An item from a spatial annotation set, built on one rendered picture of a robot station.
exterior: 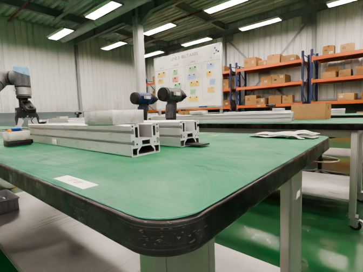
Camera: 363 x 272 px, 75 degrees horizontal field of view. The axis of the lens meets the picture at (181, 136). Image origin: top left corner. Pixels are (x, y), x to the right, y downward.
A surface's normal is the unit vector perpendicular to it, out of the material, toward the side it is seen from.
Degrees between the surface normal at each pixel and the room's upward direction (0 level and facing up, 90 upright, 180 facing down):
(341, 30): 90
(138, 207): 0
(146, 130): 90
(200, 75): 90
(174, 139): 90
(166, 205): 0
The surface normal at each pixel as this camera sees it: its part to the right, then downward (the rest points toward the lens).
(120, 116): 0.75, 0.04
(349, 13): -0.65, 0.10
